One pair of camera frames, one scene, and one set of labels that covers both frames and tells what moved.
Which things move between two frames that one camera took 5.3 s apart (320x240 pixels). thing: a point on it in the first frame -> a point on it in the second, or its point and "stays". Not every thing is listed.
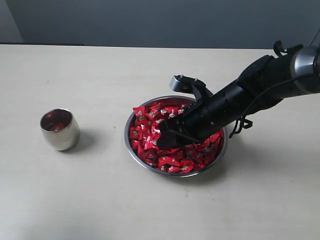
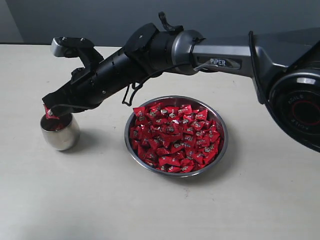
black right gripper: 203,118 -> 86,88
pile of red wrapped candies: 145,123 stays
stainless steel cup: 60,129 stays
